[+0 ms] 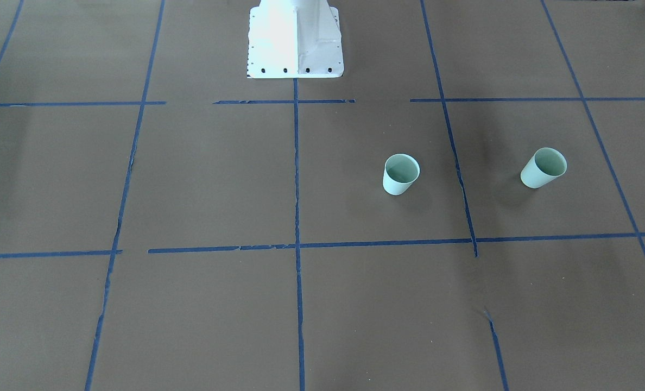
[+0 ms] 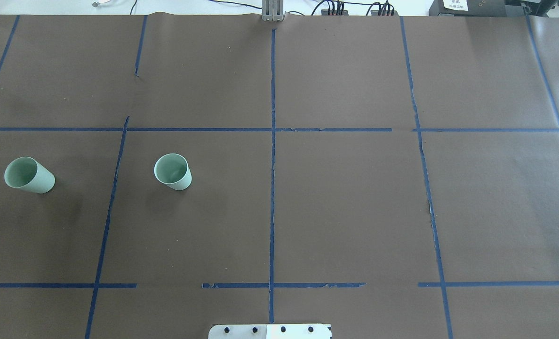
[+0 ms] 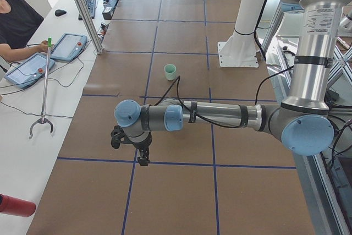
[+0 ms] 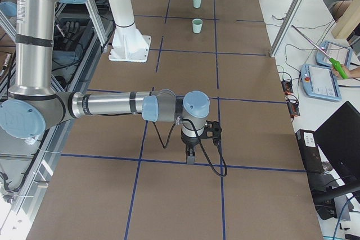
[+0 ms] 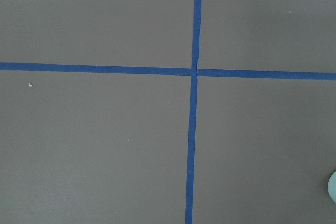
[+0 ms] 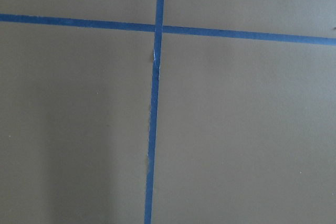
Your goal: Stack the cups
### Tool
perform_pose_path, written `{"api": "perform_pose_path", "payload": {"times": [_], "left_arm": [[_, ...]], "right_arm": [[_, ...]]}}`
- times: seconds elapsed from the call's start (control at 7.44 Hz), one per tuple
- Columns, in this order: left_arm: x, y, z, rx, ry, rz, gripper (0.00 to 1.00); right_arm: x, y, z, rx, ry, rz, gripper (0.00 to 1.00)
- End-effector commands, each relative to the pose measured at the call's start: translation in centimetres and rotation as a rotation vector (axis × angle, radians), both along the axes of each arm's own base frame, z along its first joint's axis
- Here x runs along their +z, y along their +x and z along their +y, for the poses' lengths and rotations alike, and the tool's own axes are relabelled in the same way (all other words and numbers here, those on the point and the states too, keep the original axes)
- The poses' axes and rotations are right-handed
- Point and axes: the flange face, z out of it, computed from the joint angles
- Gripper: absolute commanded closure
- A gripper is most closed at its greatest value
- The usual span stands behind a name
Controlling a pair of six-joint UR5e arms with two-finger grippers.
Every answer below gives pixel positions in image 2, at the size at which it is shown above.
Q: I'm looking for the black power strip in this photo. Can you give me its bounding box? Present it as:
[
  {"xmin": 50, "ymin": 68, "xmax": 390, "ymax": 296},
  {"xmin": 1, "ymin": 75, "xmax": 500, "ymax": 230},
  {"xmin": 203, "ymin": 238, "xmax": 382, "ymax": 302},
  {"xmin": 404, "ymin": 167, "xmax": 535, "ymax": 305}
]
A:
[
  {"xmin": 320, "ymin": 8, "xmax": 349, "ymax": 16},
  {"xmin": 369, "ymin": 7, "xmax": 399, "ymax": 16}
]

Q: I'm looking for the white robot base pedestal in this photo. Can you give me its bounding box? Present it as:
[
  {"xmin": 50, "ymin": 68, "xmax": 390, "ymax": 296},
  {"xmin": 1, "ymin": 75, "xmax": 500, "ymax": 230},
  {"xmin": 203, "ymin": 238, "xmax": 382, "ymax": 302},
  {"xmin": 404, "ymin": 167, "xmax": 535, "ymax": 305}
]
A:
[{"xmin": 208, "ymin": 323, "xmax": 333, "ymax": 339}]

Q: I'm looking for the mint green cup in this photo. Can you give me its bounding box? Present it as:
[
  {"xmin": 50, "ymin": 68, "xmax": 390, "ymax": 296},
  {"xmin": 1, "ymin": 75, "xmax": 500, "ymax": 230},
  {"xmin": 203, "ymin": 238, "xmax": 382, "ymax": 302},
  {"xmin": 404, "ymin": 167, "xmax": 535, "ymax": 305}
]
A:
[
  {"xmin": 153, "ymin": 153, "xmax": 192, "ymax": 191},
  {"xmin": 4, "ymin": 156, "xmax": 56, "ymax": 194}
]

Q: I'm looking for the black power strip left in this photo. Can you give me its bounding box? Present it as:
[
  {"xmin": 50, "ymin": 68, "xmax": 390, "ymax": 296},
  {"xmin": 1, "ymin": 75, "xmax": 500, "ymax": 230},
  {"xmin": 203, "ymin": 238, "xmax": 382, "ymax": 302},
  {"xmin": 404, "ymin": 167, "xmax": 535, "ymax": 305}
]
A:
[{"xmin": 320, "ymin": 8, "xmax": 349, "ymax": 16}]

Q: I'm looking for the brown paper table mat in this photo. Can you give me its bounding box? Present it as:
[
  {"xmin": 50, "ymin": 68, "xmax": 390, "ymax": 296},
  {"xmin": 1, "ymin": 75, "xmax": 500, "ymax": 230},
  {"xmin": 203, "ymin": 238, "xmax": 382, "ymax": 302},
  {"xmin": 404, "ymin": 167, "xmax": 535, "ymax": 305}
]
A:
[{"xmin": 0, "ymin": 13, "xmax": 559, "ymax": 339}]

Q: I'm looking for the black device box with label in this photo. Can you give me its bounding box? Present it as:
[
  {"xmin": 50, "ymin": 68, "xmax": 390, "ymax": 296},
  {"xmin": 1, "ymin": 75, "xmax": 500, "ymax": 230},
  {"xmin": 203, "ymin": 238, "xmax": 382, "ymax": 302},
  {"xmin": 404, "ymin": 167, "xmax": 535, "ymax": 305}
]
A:
[{"xmin": 428, "ymin": 0, "xmax": 507, "ymax": 17}]

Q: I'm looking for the aluminium frame post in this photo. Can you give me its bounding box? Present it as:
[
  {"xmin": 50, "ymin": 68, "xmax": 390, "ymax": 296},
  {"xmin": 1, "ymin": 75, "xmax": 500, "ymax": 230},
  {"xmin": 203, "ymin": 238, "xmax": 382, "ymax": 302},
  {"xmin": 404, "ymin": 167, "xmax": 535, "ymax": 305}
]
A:
[{"xmin": 262, "ymin": 0, "xmax": 286, "ymax": 22}]

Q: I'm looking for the black power strip right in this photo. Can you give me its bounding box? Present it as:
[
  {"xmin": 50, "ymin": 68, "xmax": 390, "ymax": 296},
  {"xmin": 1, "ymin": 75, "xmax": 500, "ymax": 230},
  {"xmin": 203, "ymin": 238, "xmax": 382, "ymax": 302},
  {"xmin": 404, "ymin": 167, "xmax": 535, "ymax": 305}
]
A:
[{"xmin": 369, "ymin": 7, "xmax": 399, "ymax": 16}]

